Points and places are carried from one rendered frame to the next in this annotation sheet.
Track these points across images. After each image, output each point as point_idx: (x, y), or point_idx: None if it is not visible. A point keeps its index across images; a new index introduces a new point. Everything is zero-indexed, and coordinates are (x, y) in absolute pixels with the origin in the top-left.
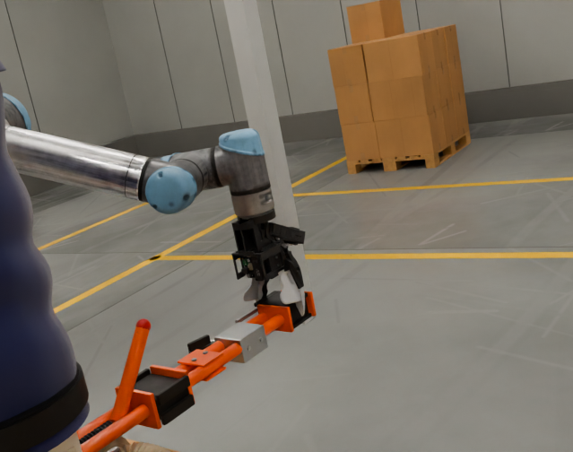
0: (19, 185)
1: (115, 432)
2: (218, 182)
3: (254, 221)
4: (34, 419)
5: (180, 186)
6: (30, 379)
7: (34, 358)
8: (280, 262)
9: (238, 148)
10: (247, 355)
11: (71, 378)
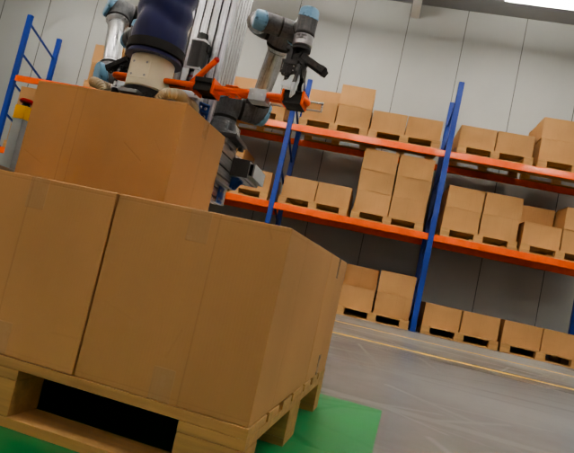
0: None
1: (178, 81)
2: (294, 31)
3: (292, 46)
4: (138, 35)
5: (256, 13)
6: (145, 26)
7: (149, 20)
8: (295, 69)
9: (299, 12)
10: (250, 96)
11: (160, 38)
